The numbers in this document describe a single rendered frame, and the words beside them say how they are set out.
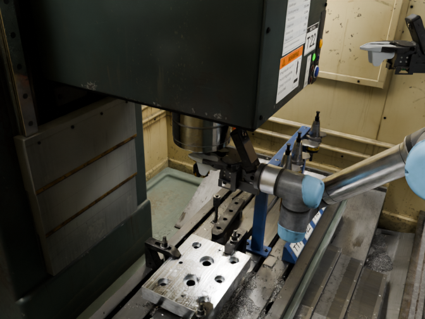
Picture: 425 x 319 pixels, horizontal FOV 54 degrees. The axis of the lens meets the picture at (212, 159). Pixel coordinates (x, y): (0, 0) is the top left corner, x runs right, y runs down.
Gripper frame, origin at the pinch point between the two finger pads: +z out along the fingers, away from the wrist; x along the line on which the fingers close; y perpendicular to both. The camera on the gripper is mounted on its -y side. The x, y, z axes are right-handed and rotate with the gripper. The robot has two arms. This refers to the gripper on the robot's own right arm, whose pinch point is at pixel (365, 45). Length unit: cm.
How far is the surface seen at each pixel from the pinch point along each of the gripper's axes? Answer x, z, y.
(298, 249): -1, 11, 73
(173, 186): 95, 63, 107
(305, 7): -14.5, 21.3, -11.9
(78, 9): -12, 75, -10
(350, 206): 45, -25, 86
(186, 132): -22, 50, 17
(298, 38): -17.1, 22.9, -5.4
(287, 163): 2.2, 17.5, 39.4
